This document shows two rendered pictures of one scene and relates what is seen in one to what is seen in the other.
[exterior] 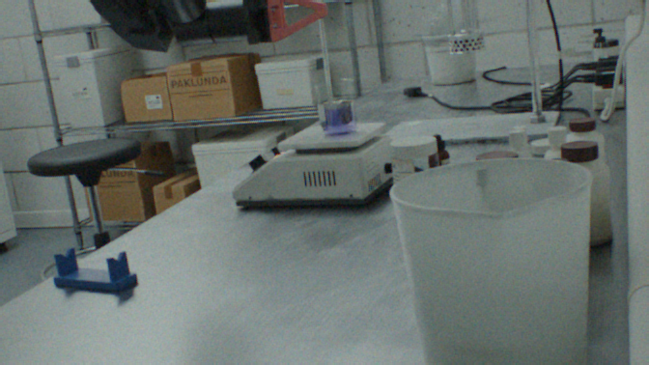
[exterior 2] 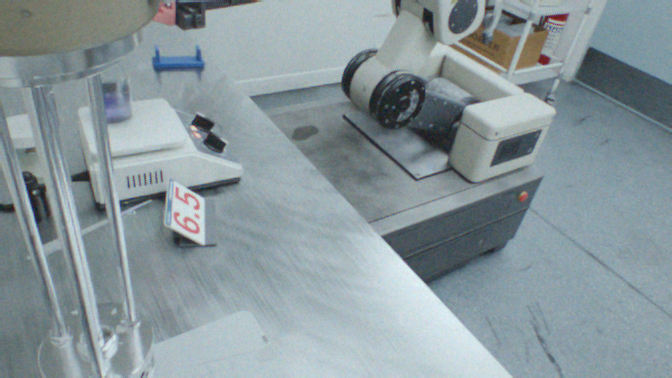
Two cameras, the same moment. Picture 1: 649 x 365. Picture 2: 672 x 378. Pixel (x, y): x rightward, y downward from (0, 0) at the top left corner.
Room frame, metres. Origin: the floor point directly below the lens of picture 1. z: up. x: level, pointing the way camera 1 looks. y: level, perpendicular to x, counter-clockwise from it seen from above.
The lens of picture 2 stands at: (1.68, -0.38, 1.22)
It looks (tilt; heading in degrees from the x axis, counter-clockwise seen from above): 36 degrees down; 119
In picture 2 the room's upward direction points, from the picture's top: 11 degrees clockwise
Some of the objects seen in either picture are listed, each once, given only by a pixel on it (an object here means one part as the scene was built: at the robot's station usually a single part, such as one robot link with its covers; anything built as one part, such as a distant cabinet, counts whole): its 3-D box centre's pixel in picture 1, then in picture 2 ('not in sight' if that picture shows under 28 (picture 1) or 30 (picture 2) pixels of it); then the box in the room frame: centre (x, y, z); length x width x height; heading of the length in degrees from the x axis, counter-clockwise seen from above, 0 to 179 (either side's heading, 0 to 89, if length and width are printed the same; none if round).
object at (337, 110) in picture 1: (338, 107); (111, 95); (1.12, -0.04, 0.87); 0.06 x 0.05 x 0.08; 144
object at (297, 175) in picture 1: (320, 167); (154, 149); (1.16, 0.00, 0.79); 0.22 x 0.13 x 0.08; 65
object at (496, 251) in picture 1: (494, 281); not in sight; (0.55, -0.11, 0.82); 0.18 x 0.13 x 0.15; 173
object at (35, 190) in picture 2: (438, 158); (31, 194); (1.13, -0.16, 0.78); 0.03 x 0.03 x 0.07
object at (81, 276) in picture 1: (92, 267); (178, 56); (0.90, 0.26, 0.77); 0.10 x 0.03 x 0.04; 58
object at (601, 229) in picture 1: (581, 192); not in sight; (0.82, -0.26, 0.80); 0.06 x 0.06 x 0.10
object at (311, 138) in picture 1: (333, 135); (132, 125); (1.15, -0.03, 0.83); 0.12 x 0.12 x 0.01; 65
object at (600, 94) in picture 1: (609, 81); not in sight; (1.69, -0.60, 0.77); 0.40 x 0.06 x 0.04; 159
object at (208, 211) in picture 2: not in sight; (191, 211); (1.28, -0.04, 0.77); 0.09 x 0.06 x 0.04; 138
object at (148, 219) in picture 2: not in sight; (140, 217); (1.23, -0.09, 0.76); 0.06 x 0.06 x 0.02
